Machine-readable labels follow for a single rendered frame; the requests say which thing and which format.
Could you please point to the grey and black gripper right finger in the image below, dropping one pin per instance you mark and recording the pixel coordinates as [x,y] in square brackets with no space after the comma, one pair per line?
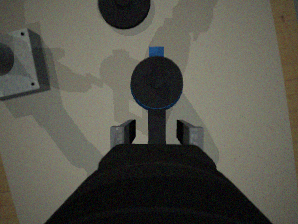
[189,134]

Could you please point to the black round disc with centre stud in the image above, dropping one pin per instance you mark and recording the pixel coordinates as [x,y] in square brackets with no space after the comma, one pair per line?
[124,14]

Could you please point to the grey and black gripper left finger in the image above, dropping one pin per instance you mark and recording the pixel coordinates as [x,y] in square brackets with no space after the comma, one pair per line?
[123,134]

